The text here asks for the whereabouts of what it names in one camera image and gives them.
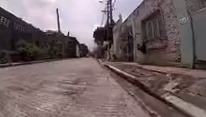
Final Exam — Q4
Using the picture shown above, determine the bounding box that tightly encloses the dark wall with vents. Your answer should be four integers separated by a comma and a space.
0, 3, 81, 61

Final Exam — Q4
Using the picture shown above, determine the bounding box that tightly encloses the dark tree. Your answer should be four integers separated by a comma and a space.
91, 25, 114, 48

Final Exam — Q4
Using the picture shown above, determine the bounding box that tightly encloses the leaning pole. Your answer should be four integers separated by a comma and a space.
54, 7, 63, 35

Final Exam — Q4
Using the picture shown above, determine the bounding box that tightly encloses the raised pavement with kerb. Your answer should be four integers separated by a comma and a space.
95, 58, 206, 117

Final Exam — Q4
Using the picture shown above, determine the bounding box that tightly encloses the grey concrete road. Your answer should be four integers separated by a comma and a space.
0, 53, 165, 117

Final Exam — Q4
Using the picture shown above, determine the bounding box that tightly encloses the narrow kerb strip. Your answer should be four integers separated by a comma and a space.
0, 54, 75, 73

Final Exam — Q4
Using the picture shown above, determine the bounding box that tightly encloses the brick and plaster building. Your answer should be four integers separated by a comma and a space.
110, 0, 206, 71

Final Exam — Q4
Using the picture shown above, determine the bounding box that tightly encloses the utility pole with crossarms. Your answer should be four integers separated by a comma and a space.
97, 0, 119, 29

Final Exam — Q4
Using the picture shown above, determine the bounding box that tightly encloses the row of bushes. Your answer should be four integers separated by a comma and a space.
0, 38, 65, 68

